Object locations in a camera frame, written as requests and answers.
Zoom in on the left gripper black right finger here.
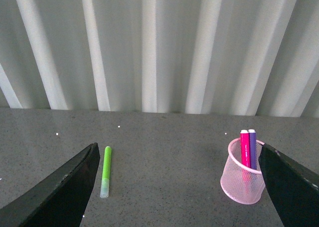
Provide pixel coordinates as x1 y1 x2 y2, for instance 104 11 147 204
259 144 319 227

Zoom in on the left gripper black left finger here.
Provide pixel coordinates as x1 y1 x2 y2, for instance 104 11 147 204
0 143 100 227

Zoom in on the purple marker pen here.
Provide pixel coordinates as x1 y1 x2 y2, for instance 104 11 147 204
248 129 257 170

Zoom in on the pink marker pen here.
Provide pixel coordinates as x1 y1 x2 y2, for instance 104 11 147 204
239 129 252 194

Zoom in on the pink mesh pen cup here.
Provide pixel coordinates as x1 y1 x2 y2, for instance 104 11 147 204
220 138 265 205

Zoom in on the green marker pen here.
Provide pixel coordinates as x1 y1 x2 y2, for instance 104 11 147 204
100 146 112 199

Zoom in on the white pleated curtain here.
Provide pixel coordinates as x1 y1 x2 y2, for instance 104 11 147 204
0 0 319 117

